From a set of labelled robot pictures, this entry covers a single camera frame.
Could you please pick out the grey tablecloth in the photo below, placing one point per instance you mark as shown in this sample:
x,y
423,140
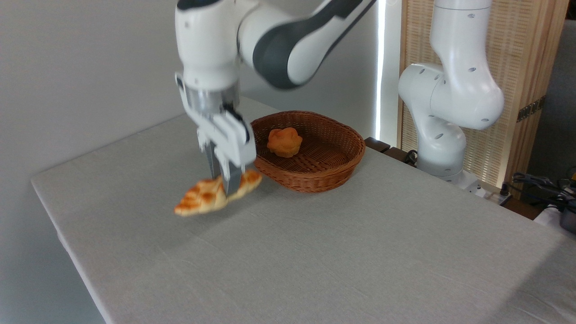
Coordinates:
x,y
315,252

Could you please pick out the dark grey metal pot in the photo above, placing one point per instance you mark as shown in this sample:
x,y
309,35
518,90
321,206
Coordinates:
x,y
569,218

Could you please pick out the dark wooden side table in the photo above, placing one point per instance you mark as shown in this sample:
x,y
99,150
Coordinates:
x,y
382,146

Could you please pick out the braided golden bread loaf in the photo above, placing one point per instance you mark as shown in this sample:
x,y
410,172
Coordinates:
x,y
202,198

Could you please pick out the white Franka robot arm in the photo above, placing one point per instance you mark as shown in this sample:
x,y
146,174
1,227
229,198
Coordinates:
x,y
454,94

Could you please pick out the brown wicker basket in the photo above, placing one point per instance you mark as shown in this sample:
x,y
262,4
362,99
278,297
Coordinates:
x,y
315,168

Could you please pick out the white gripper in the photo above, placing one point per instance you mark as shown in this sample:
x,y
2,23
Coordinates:
x,y
229,135

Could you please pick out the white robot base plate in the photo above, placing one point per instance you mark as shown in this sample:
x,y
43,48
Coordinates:
x,y
470,184

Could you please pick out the wooden bamboo folding screen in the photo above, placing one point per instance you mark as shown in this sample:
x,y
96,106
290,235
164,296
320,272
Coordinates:
x,y
526,58

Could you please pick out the orange muffin bread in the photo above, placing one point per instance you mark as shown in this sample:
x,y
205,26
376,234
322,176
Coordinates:
x,y
284,141

